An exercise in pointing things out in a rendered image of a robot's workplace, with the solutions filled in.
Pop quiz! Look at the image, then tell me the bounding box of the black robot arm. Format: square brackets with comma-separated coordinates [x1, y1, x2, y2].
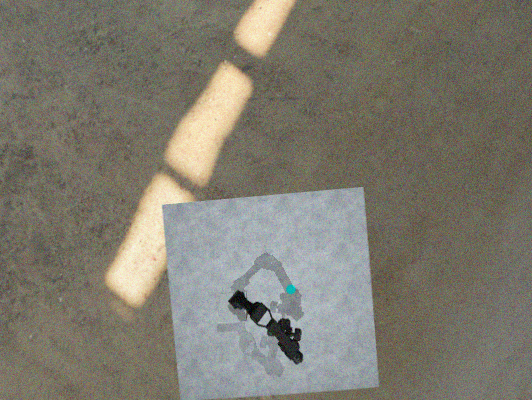
[228, 290, 304, 365]

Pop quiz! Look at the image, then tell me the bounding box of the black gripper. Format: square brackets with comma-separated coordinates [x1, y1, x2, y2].
[267, 327, 302, 341]

